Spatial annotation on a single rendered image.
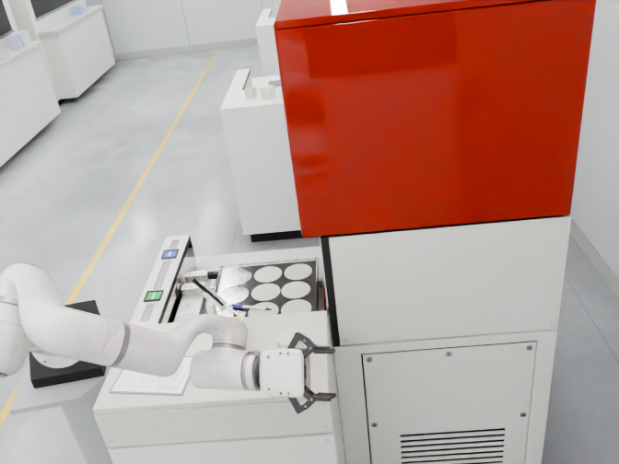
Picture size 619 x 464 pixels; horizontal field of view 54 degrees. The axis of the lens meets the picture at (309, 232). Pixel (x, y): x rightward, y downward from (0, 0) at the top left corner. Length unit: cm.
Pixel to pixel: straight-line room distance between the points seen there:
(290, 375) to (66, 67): 717
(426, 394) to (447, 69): 108
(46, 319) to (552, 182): 127
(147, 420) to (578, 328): 231
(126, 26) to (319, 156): 872
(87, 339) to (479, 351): 125
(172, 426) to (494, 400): 106
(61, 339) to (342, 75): 87
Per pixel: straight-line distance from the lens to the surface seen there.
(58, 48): 818
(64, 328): 120
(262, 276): 216
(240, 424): 169
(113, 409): 172
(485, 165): 167
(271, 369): 132
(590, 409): 298
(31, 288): 129
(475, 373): 208
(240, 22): 983
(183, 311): 212
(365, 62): 152
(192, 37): 1000
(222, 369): 135
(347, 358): 198
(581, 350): 325
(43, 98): 747
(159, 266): 224
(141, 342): 125
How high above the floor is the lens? 209
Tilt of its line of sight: 30 degrees down
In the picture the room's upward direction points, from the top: 7 degrees counter-clockwise
